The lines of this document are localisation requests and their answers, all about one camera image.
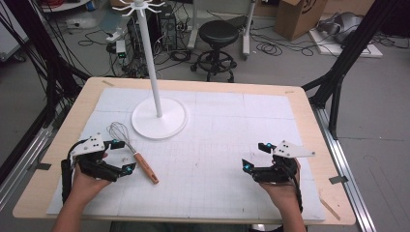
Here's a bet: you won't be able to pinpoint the person's right hand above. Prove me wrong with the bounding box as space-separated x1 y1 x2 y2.
258 158 304 210

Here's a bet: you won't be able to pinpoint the black computer tower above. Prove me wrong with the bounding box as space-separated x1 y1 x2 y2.
127 4 179 60

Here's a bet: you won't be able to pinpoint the grey device on board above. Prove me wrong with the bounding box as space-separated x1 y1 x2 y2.
316 11 364 44

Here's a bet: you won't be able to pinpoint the person's left hand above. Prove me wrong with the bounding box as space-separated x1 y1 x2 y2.
67 152 112 202

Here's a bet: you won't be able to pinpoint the white power adapter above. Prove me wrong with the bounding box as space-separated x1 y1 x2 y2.
115 40 128 60

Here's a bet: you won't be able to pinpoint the white gridded table mat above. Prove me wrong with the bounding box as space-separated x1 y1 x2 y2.
45 86 327 222

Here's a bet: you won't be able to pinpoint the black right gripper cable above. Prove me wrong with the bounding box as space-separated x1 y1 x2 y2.
280 158 305 215

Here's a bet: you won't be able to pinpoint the wire whisk with wooden handle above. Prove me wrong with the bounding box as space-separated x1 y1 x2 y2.
106 121 161 186

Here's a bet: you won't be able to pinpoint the black round stool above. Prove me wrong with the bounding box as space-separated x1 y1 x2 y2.
190 19 241 83

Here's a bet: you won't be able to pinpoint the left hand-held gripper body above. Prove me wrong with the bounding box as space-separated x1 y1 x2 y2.
70 132 108 177

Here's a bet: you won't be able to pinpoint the black coiled floor cable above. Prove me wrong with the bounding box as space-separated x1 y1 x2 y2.
255 41 284 58

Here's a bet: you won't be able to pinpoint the person's dark pants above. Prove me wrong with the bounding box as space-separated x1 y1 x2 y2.
109 220 253 232

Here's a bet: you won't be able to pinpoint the white hook stand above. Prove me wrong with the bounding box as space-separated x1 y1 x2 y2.
111 0 189 140

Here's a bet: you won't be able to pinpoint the aluminium rail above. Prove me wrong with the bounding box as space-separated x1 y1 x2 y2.
0 125 55 211
310 105 377 232

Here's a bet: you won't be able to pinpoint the white floor board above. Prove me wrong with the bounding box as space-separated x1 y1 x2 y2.
308 28 384 59

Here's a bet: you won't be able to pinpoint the thin wooden stick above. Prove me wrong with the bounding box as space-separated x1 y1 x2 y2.
318 196 341 222

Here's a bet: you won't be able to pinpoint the brown cardboard box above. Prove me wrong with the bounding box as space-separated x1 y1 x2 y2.
274 0 327 42

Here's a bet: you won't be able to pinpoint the black metal frame strut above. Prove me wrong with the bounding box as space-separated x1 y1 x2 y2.
0 0 92 130
301 0 401 141

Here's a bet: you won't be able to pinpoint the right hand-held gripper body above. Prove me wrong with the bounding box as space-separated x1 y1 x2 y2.
251 139 316 186

